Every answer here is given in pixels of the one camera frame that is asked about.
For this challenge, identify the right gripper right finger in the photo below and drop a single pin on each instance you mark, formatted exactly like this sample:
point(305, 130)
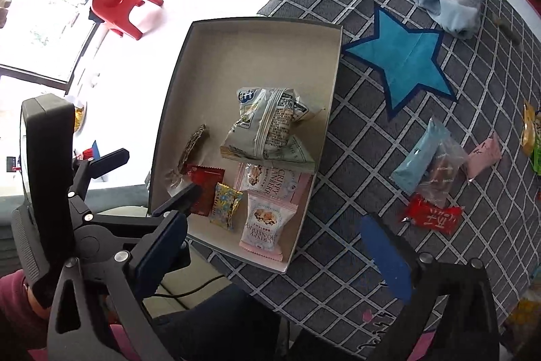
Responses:
point(410, 278)

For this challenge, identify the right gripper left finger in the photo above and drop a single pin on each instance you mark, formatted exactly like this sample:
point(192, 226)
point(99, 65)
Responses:
point(135, 275)

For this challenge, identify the red festive candy packet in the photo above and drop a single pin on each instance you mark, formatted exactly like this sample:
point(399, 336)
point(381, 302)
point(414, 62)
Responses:
point(424, 214)

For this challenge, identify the Hello Kitty candy packet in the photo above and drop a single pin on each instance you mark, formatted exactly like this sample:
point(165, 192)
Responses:
point(225, 205)

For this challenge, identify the light blue wafer bar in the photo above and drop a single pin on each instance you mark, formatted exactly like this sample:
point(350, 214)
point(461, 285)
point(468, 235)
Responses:
point(410, 172)

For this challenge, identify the pink cranberry crisp packet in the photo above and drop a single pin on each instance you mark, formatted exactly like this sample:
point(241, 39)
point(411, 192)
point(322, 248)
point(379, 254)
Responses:
point(277, 183)

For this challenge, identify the beige foil snack bag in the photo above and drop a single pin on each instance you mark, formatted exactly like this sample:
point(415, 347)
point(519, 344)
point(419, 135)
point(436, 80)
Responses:
point(263, 133)

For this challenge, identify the brown nut bar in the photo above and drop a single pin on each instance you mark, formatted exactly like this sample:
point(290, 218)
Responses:
point(173, 177)

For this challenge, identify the small red square packet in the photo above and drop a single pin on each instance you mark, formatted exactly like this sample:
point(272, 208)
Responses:
point(206, 178)

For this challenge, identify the clear plastic chocolate packet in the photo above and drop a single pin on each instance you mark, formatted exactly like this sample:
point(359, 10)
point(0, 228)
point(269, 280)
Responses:
point(442, 171)

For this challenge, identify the pink snack packet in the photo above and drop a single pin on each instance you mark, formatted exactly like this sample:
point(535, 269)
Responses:
point(485, 155)

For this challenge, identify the grey shallow cardboard box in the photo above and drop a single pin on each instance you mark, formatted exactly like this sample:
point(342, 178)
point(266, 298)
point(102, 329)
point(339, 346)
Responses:
point(219, 57)

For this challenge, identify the yellow green snack packet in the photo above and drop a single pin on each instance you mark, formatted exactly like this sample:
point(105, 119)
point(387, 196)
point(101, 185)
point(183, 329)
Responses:
point(530, 142)

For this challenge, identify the red plastic stool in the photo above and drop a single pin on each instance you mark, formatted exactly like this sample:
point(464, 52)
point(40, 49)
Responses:
point(115, 13)

